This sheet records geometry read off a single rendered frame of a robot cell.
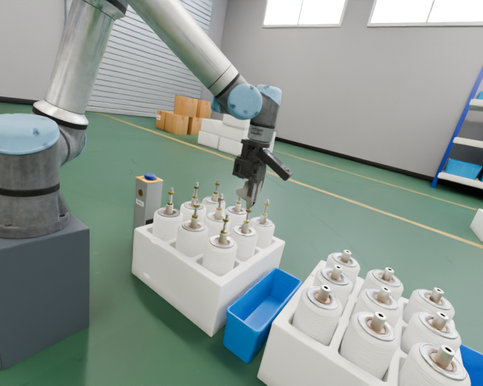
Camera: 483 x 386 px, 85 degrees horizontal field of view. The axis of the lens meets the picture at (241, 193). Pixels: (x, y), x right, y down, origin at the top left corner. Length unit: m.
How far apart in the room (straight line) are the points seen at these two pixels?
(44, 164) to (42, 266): 0.22
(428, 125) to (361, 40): 2.03
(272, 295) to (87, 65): 0.89
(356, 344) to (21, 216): 0.73
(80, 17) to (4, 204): 0.42
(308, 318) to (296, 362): 0.10
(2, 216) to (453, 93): 5.73
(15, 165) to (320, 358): 0.72
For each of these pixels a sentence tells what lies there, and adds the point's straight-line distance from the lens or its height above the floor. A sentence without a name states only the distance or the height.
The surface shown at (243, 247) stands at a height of 0.21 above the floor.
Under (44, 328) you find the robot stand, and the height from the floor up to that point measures 0.07.
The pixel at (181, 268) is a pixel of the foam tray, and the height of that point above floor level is 0.15.
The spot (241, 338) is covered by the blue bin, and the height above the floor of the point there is 0.06.
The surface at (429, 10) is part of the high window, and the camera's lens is 6.09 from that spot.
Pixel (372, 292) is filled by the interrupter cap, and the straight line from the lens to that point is 0.79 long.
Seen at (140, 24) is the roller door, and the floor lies 1.75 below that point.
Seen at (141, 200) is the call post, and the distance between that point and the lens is 1.06.
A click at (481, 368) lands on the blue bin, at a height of 0.08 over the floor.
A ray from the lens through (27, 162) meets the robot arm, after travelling 0.66.
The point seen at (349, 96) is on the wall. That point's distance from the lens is 6.02.
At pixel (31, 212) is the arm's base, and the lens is 0.69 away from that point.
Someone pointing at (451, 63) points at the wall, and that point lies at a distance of 5.87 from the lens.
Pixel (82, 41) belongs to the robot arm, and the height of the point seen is 0.70.
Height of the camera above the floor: 0.64
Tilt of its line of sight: 18 degrees down
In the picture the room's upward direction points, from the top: 11 degrees clockwise
